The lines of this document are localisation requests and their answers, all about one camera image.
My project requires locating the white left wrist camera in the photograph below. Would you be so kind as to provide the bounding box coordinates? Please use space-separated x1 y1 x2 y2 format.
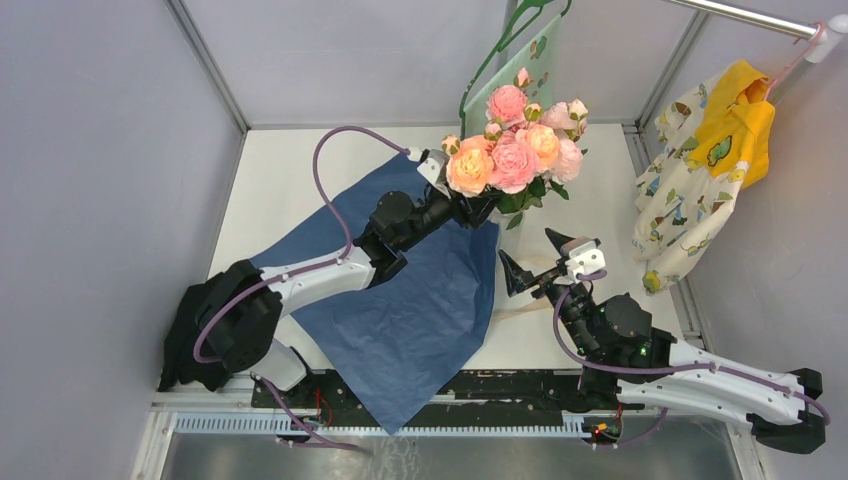
405 148 452 200

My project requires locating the blue wrapping paper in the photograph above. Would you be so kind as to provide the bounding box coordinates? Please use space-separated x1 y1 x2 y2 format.
250 153 499 437

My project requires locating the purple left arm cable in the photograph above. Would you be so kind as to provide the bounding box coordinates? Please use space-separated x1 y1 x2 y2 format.
192 125 412 366

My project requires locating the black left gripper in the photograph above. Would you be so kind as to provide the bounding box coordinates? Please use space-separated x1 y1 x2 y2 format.
399 172 506 252

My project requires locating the white ribbed vase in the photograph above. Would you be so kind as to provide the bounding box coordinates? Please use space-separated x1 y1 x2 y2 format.
490 209 527 240

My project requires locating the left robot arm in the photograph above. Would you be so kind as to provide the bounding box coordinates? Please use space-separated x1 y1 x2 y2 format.
192 188 500 408

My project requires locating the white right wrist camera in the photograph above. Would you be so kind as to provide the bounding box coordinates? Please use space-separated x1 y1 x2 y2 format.
560 237 606 282

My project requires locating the separated pink rose stem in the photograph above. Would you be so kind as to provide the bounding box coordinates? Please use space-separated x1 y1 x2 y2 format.
483 68 589 141

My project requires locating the cream ribbon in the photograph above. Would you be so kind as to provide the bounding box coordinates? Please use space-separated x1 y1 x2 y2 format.
490 294 551 325

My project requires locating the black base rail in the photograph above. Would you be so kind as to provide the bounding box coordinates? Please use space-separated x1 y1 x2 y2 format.
250 368 645 430

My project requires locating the metal hanging rod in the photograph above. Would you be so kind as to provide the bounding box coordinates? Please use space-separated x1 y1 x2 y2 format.
665 0 847 64

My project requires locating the white slotted cable duct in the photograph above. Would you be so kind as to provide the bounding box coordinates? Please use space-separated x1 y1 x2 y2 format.
173 413 591 439

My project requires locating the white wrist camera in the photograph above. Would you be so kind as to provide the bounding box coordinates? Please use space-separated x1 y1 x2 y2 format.
405 148 452 200
560 237 606 282

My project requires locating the pink flower bunch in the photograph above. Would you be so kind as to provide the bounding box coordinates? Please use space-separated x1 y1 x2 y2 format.
488 131 540 194

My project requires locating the yellow patterned kids garment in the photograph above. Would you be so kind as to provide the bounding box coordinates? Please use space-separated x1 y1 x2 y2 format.
631 60 776 295

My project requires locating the pink clothes hanger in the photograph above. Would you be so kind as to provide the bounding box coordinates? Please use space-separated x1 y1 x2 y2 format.
763 21 826 101

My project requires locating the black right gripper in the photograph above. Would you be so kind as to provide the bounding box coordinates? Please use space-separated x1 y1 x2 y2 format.
495 228 596 355

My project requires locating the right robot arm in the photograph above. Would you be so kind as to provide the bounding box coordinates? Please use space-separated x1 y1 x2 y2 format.
498 229 831 455

